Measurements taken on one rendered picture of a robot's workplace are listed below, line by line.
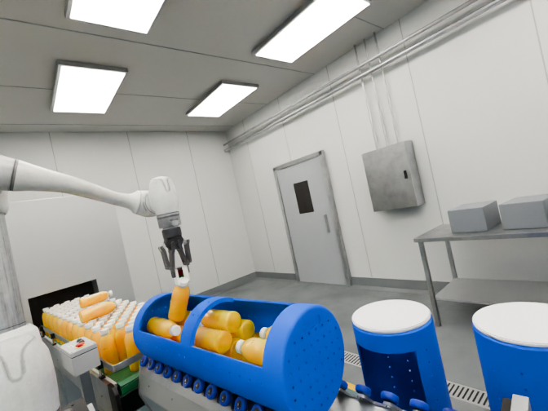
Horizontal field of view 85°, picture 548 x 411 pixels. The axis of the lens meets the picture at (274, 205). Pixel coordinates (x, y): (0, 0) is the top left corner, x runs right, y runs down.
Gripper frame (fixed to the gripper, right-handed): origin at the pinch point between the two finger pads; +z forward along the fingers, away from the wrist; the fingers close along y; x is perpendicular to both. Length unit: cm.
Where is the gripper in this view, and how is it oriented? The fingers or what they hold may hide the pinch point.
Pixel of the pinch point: (181, 276)
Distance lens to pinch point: 132.6
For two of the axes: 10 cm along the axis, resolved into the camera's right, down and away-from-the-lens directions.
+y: 6.6, -1.5, 7.4
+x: -7.2, 1.5, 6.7
